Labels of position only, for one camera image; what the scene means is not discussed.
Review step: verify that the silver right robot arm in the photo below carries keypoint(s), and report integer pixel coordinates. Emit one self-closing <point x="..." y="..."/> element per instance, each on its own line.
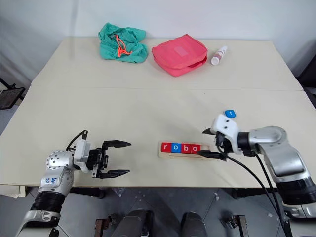
<point x="284" y="158"/>

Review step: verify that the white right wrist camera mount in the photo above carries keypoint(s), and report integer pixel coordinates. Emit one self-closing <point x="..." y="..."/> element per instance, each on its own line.
<point x="225" y="124"/>

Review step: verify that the red letter tile b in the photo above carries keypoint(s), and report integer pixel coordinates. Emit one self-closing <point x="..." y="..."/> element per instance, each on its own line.
<point x="185" y="148"/>

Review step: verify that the rusty metal bracket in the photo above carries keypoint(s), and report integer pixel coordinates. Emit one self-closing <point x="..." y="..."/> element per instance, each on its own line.
<point x="240" y="225"/>
<point x="101" y="227"/>

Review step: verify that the white and pink bottle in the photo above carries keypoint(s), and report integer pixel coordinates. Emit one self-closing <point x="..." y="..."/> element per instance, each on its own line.
<point x="218" y="56"/>

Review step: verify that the blue letter tile t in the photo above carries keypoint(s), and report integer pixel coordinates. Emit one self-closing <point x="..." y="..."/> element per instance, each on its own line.
<point x="230" y="113"/>

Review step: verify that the pink zip pouch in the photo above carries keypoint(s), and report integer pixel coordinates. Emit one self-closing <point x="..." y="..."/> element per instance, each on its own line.
<point x="174" y="58"/>

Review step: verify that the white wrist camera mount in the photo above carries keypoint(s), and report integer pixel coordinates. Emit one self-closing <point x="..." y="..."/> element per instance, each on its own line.
<point x="225" y="124"/>
<point x="81" y="150"/>

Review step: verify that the black table frame bar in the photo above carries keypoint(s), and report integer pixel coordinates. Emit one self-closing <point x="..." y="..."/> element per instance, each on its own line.
<point x="86" y="192"/>
<point x="254" y="192"/>

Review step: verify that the red letter tile r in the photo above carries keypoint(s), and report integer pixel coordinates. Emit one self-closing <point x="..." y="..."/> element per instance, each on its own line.
<point x="166" y="147"/>

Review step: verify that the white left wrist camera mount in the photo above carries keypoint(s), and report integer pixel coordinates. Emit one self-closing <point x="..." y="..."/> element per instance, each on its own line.
<point x="81" y="150"/>

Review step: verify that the blue letter tile o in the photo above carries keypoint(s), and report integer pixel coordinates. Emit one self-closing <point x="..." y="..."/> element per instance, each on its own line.
<point x="175" y="147"/>

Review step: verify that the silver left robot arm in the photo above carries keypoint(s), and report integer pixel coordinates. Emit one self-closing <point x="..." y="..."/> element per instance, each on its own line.
<point x="58" y="160"/>

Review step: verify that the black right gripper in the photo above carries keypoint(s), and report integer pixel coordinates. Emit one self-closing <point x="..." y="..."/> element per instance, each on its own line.
<point x="223" y="144"/>

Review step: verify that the wooden letter tray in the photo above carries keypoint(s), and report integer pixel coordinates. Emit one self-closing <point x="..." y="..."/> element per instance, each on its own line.
<point x="172" y="155"/>

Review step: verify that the black metal stand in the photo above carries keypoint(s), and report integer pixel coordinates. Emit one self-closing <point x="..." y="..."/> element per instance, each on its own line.
<point x="8" y="96"/>

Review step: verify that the red letter tile o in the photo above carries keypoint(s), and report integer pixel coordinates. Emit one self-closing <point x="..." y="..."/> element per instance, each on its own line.
<point x="194" y="148"/>

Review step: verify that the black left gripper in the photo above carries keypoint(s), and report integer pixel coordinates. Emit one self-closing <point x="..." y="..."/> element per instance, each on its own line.
<point x="97" y="160"/>

